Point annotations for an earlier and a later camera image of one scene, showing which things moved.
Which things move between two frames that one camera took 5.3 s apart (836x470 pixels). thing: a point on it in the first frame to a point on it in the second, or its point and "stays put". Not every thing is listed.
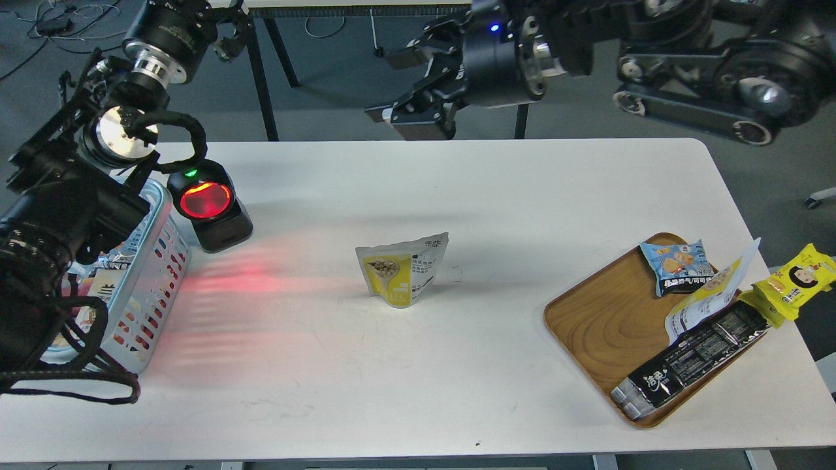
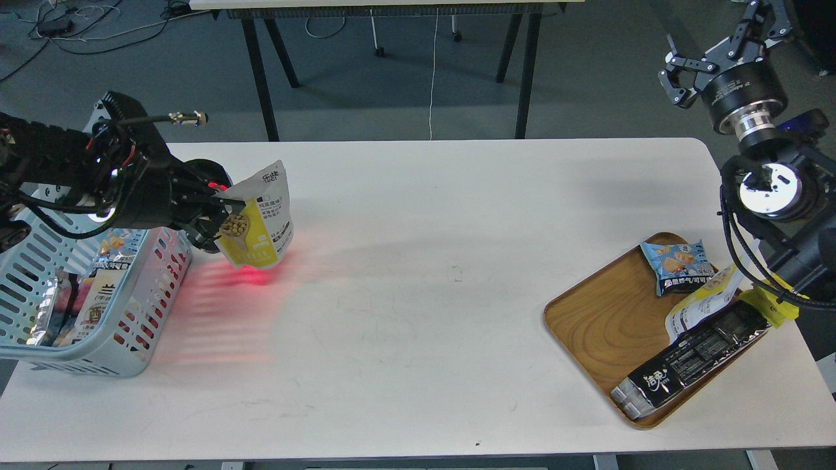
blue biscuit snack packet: (681, 267) stays put
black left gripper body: (174, 34) to (136, 185)
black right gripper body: (500, 63) to (744, 94)
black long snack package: (690, 356) stays put
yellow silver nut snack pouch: (398, 273) to (258, 234)
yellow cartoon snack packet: (779, 296) stays put
